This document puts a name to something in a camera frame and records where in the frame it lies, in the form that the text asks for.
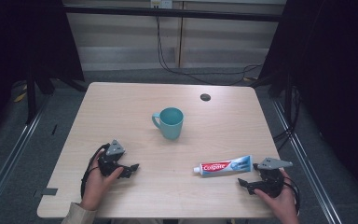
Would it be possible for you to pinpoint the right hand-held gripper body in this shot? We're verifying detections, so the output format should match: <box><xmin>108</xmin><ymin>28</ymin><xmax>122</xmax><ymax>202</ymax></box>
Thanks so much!
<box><xmin>251</xmin><ymin>157</ymin><xmax>294</xmax><ymax>199</ymax></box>

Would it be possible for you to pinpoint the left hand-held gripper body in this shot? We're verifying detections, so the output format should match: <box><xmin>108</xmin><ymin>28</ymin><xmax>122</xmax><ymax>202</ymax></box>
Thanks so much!
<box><xmin>97</xmin><ymin>139</ymin><xmax>127</xmax><ymax>178</ymax></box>

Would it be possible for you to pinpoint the toothpaste tube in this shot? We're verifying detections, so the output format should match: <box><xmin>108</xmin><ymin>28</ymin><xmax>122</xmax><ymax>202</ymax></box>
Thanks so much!
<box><xmin>193</xmin><ymin>154</ymin><xmax>255</xmax><ymax>178</ymax></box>

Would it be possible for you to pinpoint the teal ceramic mug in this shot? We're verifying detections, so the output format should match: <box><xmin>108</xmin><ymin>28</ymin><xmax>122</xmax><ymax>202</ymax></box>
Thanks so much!
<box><xmin>151</xmin><ymin>106</ymin><xmax>185</xmax><ymax>141</ymax></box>

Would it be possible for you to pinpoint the person's right hand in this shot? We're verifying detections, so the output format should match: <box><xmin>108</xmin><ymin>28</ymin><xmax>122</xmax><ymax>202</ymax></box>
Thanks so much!
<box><xmin>254</xmin><ymin>169</ymin><xmax>300</xmax><ymax>224</ymax></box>

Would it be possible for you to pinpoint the person's left hand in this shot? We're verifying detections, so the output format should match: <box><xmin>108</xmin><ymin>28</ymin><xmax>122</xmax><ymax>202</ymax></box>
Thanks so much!
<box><xmin>79</xmin><ymin>157</ymin><xmax>125</xmax><ymax>212</ymax></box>

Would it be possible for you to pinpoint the grey tape strip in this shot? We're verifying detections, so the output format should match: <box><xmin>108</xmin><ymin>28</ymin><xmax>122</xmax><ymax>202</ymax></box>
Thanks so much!
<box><xmin>40</xmin><ymin>187</ymin><xmax>59</xmax><ymax>197</ymax></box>

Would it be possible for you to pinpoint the black stand leg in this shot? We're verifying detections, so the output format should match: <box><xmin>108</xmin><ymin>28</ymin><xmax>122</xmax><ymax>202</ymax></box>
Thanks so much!
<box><xmin>24</xmin><ymin>66</ymin><xmax>39</xmax><ymax>125</ymax></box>

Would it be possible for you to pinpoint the yellow floor marker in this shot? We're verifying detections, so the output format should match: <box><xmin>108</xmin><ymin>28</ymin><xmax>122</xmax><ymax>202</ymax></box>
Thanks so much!
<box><xmin>13</xmin><ymin>91</ymin><xmax>28</xmax><ymax>104</ymax></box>

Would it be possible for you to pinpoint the black curtain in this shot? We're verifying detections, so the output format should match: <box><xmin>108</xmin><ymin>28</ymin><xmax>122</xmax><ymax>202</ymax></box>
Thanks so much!
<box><xmin>256</xmin><ymin>0</ymin><xmax>358</xmax><ymax>204</ymax></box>
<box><xmin>0</xmin><ymin>0</ymin><xmax>86</xmax><ymax>143</ymax></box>

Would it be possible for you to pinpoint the black horizontal bar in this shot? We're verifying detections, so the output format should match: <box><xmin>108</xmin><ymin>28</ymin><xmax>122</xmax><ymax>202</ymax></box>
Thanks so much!
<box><xmin>62</xmin><ymin>5</ymin><xmax>282</xmax><ymax>22</ymax></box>

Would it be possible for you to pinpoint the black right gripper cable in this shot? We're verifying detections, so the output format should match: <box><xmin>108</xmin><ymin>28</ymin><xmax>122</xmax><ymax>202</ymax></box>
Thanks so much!
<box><xmin>280</xmin><ymin>176</ymin><xmax>302</xmax><ymax>217</ymax></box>

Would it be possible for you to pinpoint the metal floor rail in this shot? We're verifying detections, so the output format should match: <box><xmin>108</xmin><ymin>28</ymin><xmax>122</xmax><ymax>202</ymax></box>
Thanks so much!
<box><xmin>271</xmin><ymin>98</ymin><xmax>343</xmax><ymax>224</ymax></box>
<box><xmin>0</xmin><ymin>98</ymin><xmax>50</xmax><ymax>219</ymax></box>

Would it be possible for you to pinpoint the bundle of black floor cables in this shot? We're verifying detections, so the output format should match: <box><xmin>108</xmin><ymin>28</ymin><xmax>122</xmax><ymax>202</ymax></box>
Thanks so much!
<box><xmin>272</xmin><ymin>86</ymin><xmax>303</xmax><ymax>151</ymax></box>

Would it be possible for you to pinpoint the long black wall cable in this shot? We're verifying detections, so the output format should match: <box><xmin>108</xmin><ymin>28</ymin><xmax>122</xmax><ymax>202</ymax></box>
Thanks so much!
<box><xmin>155</xmin><ymin>7</ymin><xmax>263</xmax><ymax>86</ymax></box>

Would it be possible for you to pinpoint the white wall socket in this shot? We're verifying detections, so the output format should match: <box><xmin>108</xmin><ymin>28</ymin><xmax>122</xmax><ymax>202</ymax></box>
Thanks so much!
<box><xmin>150</xmin><ymin>0</ymin><xmax>173</xmax><ymax>9</ymax></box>

